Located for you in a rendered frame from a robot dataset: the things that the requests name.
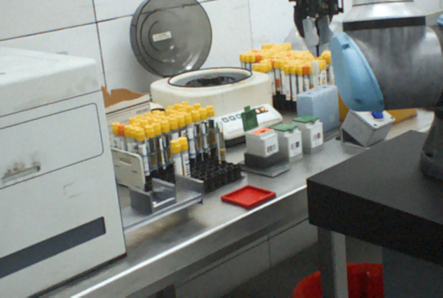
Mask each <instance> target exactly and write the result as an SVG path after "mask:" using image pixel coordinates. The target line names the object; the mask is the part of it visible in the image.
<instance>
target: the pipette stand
mask: <svg viewBox="0 0 443 298"><path fill-rule="evenodd" d="M296 104H297V114H298V117H300V116H303V115H309V116H314V117H319V122H320V123H322V132H323V142H324V141H325V140H326V139H328V138H331V137H333V136H335V135H337V134H338V133H340V127H341V125H340V120H339V105H338V88H337V86H334V85H325V84H321V85H320V86H318V91H316V87H315V88H311V89H310V90H308V91H306V92H303V93H302V94H299V95H297V96H296Z"/></svg>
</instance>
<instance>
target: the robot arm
mask: <svg viewBox="0 0 443 298"><path fill-rule="evenodd" d="M288 1H289V2H292V1H294V2H296V5H295V6H293V22H294V24H295V26H296V28H297V30H298V32H299V35H300V37H301V38H302V40H303V42H304V44H305V46H306V47H307V49H308V50H309V52H310V53H311V54H312V55H313V56H314V57H315V58H318V57H321V55H322V53H323V51H324V48H325V47H326V44H328V43H331V48H332V50H331V60H332V69H333V73H334V78H335V82H336V86H337V88H338V92H339V94H340V97H341V99H342V101H343V102H344V104H345V105H346V106H347V107H348V108H350V110H352V111H355V112H374V111H375V112H377V113H383V112H384V111H394V110H403V109H411V108H420V107H434V119H433V121H432V123H431V124H430V128H429V130H428V133H427V136H426V138H425V141H424V144H423V147H422V148H421V158H420V166H421V169H422V170H423V171H424V172H425V173H427V174H428V175H429V176H431V177H434V178H435V179H438V180H441V181H443V15H440V16H439V19H438V20H437V24H438V26H427V27H426V21H425V13H424V12H423V11H422V10H421V9H420V8H418V6H416V4H415V3H414V2H413V0H351V3H352V8H351V10H350V12H349V13H348V14H347V15H346V16H345V18H344V19H342V20H341V25H342V32H338V33H337V34H334V32H333V31H332V29H331V28H330V24H331V22H332V19H333V16H334V15H338V14H339V13H344V4H343V0H341V8H340V7H339V3H338V0H288ZM307 16H308V18H307ZM311 18H316V19H315V20H314V22H313V21H312V19H311ZM314 26H315V28H316V32H315V31H314Z"/></svg>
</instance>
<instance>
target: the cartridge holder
mask: <svg viewBox="0 0 443 298"><path fill-rule="evenodd" d="M243 156H244V157H245V159H244V160H241V161H240V162H237V164H239V165H240V168H241V170H246V171H251V172H255V173H259V174H263V175H267V176H270V177H274V176H276V175H277V174H280V173H282V172H284V171H287V170H289V169H291V162H287V161H284V160H283V155H282V150H278V151H277V152H274V153H273V154H270V155H268V156H259V155H255V154H250V153H247V152H245V153H243Z"/></svg>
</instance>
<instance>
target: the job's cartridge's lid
mask: <svg viewBox="0 0 443 298"><path fill-rule="evenodd" d="M244 108H245V112H242V113H241V120H242V124H243V132H247V131H251V130H253V129H255V128H257V127H258V119H257V116H256V109H255V107H254V108H253V109H251V106H250V105H248V106H245V107H244Z"/></svg>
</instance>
